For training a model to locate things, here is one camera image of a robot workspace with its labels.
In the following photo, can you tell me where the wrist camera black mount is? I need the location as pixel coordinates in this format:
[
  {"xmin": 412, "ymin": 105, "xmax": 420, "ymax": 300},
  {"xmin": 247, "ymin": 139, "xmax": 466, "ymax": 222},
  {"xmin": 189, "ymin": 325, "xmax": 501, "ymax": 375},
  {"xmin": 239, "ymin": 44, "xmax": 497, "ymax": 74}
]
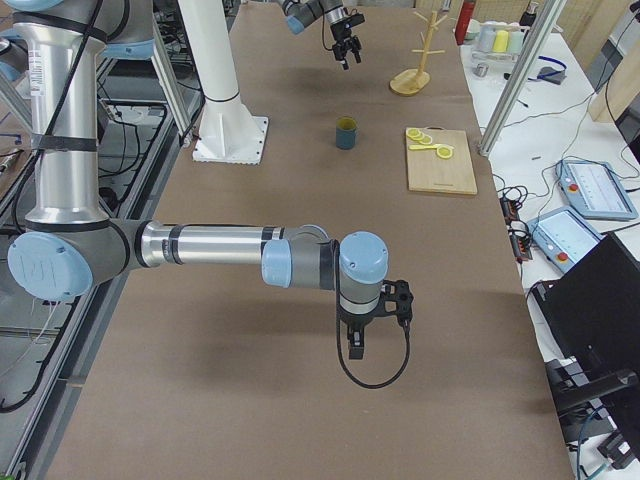
[
  {"xmin": 340, "ymin": 9, "xmax": 365, "ymax": 28},
  {"xmin": 380, "ymin": 280, "xmax": 414, "ymax": 330}
]

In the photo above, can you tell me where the wooden cutting board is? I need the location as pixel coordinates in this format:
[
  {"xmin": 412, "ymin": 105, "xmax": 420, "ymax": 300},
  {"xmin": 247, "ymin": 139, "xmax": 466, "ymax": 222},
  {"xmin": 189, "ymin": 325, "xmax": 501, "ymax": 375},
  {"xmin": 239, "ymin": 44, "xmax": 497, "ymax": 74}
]
[{"xmin": 405, "ymin": 127, "xmax": 478, "ymax": 195}]

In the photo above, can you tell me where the red thermos bottle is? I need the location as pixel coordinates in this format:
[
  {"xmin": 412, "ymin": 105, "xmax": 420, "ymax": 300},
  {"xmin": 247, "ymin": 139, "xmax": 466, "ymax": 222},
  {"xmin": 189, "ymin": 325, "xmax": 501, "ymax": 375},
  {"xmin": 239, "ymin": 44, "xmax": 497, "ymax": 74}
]
[{"xmin": 454, "ymin": 0, "xmax": 476, "ymax": 45}]

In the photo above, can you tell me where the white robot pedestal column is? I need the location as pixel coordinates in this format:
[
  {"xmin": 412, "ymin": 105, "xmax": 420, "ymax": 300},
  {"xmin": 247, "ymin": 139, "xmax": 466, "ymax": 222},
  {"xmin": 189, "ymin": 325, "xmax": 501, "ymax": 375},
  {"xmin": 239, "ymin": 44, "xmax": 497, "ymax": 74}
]
[{"xmin": 179, "ymin": 0, "xmax": 269, "ymax": 165}]

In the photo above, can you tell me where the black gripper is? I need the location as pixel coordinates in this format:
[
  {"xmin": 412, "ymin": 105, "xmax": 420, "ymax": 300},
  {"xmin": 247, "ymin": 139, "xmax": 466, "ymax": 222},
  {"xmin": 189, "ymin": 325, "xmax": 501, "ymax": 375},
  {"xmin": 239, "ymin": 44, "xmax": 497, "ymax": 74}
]
[
  {"xmin": 330, "ymin": 21, "xmax": 362, "ymax": 70},
  {"xmin": 338, "ymin": 302, "xmax": 385, "ymax": 360}
]

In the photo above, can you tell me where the wooden cup storage rack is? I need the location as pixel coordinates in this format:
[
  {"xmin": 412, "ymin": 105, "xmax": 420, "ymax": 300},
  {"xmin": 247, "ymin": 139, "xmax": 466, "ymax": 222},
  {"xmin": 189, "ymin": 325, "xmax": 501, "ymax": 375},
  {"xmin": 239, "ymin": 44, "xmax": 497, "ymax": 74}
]
[{"xmin": 388, "ymin": 10, "xmax": 450, "ymax": 97}]

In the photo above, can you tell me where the far teach pendant tablet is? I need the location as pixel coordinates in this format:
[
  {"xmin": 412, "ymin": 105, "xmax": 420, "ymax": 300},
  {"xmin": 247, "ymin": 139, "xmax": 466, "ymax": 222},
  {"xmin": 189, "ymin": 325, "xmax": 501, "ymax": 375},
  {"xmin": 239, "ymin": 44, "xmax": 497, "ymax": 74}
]
[{"xmin": 556, "ymin": 160, "xmax": 638, "ymax": 221}]

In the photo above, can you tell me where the lemon slice under knife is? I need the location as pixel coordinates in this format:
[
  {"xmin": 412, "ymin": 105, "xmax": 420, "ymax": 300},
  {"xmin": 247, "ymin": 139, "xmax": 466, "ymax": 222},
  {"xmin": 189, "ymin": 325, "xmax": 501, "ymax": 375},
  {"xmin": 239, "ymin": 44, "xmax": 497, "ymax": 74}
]
[{"xmin": 435, "ymin": 144, "xmax": 455, "ymax": 159}]

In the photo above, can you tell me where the teach pendant tablet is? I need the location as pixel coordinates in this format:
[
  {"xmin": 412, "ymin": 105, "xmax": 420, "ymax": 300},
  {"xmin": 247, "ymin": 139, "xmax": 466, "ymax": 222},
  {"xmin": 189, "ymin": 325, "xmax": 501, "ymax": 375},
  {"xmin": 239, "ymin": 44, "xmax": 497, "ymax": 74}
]
[
  {"xmin": 556, "ymin": 160, "xmax": 638, "ymax": 221},
  {"xmin": 527, "ymin": 207, "xmax": 603, "ymax": 273}
]

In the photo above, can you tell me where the aluminium frame post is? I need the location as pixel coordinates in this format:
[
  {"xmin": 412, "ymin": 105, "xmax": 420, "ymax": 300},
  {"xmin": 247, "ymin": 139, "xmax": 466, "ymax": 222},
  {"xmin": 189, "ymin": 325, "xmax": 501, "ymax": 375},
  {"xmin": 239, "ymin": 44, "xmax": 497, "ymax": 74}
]
[{"xmin": 478, "ymin": 0, "xmax": 567, "ymax": 157}]

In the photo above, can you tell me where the light blue cup on tray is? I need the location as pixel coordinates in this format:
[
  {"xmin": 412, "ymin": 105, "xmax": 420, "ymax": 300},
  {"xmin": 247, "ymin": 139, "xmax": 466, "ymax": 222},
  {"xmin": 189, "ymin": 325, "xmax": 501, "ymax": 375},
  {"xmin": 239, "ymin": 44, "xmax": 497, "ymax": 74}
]
[{"xmin": 506, "ymin": 30, "xmax": 525, "ymax": 55}]

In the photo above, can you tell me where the grey cup on tray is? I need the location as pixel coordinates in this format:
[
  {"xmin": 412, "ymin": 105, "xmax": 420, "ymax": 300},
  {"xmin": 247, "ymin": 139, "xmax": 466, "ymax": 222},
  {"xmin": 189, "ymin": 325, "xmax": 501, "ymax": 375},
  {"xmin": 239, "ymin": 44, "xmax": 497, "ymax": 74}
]
[{"xmin": 477, "ymin": 25, "xmax": 496, "ymax": 52}]

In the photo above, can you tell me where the teal mug yellow inside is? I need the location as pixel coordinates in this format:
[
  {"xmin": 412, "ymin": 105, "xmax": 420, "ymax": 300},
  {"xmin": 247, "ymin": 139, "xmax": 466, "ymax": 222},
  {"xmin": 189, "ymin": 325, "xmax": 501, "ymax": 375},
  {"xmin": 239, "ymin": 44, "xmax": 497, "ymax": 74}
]
[{"xmin": 335, "ymin": 116, "xmax": 357, "ymax": 150}]

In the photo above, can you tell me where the black computer monitor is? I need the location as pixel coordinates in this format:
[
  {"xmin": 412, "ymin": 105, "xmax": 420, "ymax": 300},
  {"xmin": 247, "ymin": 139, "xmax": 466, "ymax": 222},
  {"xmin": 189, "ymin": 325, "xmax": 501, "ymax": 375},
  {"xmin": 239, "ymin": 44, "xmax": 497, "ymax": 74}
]
[{"xmin": 534, "ymin": 234, "xmax": 639, "ymax": 455}]

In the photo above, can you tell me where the yellow cup on tray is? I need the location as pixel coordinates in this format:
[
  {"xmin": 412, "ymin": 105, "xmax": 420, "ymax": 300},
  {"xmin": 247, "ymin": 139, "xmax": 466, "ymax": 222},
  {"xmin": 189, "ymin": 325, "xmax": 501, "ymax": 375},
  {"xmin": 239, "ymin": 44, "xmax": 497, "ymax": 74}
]
[{"xmin": 492, "ymin": 30, "xmax": 509, "ymax": 53}]

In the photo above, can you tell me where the near teach pendant tablet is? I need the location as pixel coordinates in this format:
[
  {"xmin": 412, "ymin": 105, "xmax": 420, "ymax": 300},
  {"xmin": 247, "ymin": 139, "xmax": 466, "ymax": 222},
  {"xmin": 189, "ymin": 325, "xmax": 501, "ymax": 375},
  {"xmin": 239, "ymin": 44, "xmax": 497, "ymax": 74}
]
[{"xmin": 527, "ymin": 207, "xmax": 603, "ymax": 273}]

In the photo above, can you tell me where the black camera cable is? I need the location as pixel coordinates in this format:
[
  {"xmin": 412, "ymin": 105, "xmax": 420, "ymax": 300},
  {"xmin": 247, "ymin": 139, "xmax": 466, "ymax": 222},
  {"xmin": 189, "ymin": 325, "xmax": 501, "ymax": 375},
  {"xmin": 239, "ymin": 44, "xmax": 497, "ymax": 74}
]
[{"xmin": 333, "ymin": 279, "xmax": 414, "ymax": 390}]

